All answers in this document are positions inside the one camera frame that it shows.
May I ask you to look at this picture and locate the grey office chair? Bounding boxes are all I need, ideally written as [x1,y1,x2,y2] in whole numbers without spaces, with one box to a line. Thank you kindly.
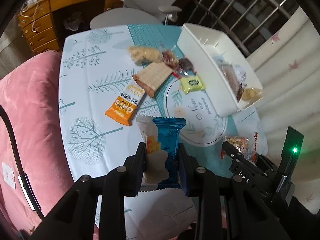
[89,0,182,30]

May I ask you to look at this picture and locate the clear bag mixed nuts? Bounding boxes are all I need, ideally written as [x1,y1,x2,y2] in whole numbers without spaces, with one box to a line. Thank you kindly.
[224,132,258,163]

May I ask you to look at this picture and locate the white plastic storage bin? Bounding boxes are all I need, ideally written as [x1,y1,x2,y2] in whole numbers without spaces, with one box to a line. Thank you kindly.
[177,23,263,117]

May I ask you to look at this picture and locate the white rice cracker bag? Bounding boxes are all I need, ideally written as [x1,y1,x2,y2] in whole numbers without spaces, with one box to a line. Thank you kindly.
[217,61,247,101]

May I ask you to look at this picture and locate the orange oats bar packet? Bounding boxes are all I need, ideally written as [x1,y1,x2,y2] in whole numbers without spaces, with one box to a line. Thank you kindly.
[105,80,145,126]

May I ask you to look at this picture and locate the black cable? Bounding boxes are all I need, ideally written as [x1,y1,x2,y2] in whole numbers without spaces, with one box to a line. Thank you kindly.
[0,103,46,221]

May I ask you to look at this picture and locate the clear bag yellow pastry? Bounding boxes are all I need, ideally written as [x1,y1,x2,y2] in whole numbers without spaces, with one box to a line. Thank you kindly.
[241,88,263,103]

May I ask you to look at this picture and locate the beige wafer biscuit packet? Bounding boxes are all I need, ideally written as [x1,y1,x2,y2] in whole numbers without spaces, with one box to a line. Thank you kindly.
[132,62,173,98]

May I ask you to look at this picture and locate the clear bag puffed snack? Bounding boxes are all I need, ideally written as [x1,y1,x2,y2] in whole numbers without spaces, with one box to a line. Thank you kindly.
[127,46,163,63]

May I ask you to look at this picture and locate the white packet yellow cubes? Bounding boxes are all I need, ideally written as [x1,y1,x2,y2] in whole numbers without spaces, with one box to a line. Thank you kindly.
[136,116,169,191]

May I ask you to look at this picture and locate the green snack packet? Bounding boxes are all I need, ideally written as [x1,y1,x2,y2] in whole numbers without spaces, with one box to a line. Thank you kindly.
[180,74,206,94]

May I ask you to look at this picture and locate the dark dried fruit packet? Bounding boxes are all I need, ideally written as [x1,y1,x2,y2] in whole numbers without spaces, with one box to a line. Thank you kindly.
[179,57,194,72]

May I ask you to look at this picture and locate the blue snack packet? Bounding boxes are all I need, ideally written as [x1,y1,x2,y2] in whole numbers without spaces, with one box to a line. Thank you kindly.
[153,117,186,190]

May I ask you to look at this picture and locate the pink sofa cushion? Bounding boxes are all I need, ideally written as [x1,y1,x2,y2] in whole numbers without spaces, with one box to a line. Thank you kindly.
[1,50,73,233]

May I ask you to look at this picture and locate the patterned teal white tablecloth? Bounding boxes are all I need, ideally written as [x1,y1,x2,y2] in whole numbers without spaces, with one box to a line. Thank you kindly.
[59,24,268,179]

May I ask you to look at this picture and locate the wooden desk with drawers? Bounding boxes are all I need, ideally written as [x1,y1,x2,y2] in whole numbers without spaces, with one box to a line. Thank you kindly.
[17,0,123,55]

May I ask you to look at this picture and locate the white floral curtain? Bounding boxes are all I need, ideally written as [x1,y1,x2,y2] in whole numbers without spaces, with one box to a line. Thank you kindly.
[247,8,319,214]

